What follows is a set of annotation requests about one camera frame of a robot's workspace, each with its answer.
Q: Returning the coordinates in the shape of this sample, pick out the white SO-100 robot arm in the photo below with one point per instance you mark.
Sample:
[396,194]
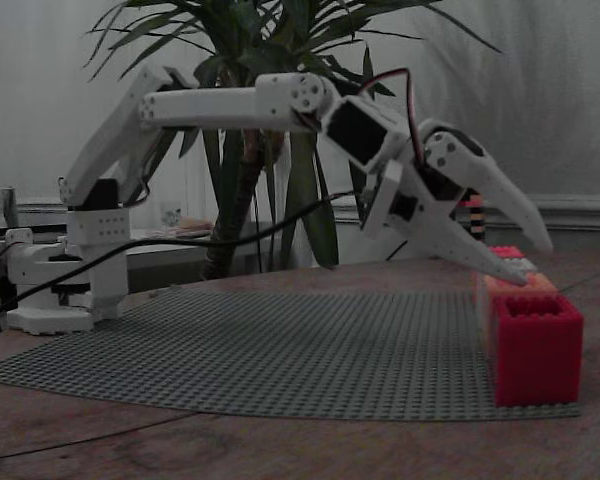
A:
[205,102]

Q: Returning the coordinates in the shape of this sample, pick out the large pink lego block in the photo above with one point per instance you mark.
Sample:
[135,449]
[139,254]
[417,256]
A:
[505,251]

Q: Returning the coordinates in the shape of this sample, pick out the multicolour lego brick tower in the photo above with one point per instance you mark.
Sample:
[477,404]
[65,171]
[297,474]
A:
[474,220]

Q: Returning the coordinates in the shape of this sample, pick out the orange lego block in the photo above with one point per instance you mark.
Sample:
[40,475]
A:
[545,287]

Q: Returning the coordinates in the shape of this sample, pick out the dark pink lego block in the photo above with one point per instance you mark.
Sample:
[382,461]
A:
[537,360]

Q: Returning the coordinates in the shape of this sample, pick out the grey lego baseplate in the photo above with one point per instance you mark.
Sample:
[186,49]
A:
[255,350]

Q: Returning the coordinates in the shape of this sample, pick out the large green palm plant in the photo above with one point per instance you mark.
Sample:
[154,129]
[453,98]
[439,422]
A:
[260,60]

